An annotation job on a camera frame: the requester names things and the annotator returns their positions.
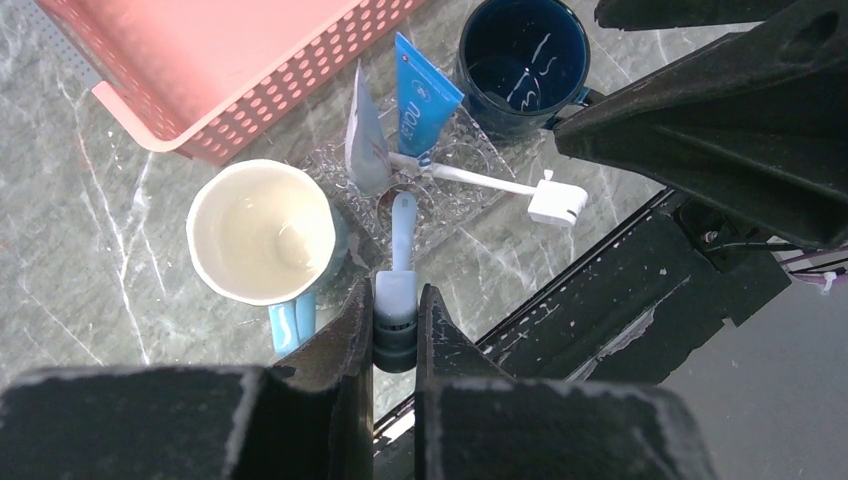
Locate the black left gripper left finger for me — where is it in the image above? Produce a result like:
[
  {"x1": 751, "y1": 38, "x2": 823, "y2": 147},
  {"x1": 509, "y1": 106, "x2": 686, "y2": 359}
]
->
[{"x1": 1, "y1": 279, "x2": 374, "y2": 479}]

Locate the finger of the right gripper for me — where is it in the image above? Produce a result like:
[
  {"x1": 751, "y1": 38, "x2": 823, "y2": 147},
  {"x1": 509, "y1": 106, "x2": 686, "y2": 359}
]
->
[{"x1": 594, "y1": 0, "x2": 794, "y2": 31}]

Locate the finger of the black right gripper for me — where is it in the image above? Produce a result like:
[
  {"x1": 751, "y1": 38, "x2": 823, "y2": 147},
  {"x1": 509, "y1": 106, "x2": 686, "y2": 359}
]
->
[{"x1": 554, "y1": 0, "x2": 847, "y2": 248}]

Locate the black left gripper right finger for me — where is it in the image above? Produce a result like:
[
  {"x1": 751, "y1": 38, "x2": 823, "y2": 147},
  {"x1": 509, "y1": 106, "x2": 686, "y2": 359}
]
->
[{"x1": 414, "y1": 285, "x2": 716, "y2": 479}]

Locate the dark blue mug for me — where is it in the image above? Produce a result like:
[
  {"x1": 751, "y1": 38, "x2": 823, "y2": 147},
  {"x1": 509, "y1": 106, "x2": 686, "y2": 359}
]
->
[{"x1": 455, "y1": 0, "x2": 604, "y2": 141}]

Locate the white toothbrush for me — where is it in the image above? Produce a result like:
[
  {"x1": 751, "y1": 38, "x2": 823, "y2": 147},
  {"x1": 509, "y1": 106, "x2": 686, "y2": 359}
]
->
[
  {"x1": 373, "y1": 191, "x2": 419, "y2": 373},
  {"x1": 389, "y1": 152, "x2": 589, "y2": 227}
]

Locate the light blue mug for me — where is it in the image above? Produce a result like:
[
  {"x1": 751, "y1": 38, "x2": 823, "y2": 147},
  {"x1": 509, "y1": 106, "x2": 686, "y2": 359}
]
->
[{"x1": 185, "y1": 159, "x2": 349, "y2": 356}]

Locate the blue toothpaste tube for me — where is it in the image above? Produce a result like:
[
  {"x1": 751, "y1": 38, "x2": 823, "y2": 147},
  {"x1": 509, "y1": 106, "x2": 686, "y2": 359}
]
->
[{"x1": 395, "y1": 33, "x2": 464, "y2": 169}]

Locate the clear textured plastic tray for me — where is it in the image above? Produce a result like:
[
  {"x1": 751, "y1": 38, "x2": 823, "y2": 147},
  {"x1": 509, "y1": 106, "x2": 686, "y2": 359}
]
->
[{"x1": 295, "y1": 107, "x2": 516, "y2": 263}]

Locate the pink plastic perforated basket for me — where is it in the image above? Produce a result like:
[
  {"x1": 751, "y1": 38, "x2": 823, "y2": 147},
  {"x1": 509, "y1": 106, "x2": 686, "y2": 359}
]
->
[{"x1": 17, "y1": 0, "x2": 418, "y2": 166}]

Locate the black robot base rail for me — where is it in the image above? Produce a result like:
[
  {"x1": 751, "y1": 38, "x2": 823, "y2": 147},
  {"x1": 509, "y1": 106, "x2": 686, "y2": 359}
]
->
[{"x1": 370, "y1": 188, "x2": 793, "y2": 480}]

